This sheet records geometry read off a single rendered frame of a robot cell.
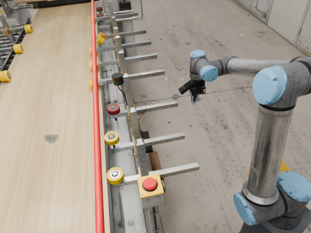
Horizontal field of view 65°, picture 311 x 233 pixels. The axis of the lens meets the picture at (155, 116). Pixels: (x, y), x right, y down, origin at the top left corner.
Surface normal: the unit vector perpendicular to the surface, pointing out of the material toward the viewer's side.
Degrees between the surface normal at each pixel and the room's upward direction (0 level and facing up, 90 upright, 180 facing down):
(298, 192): 5
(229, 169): 0
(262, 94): 82
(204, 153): 0
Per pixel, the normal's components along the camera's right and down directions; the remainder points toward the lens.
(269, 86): -0.96, 0.11
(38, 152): -0.06, -0.74
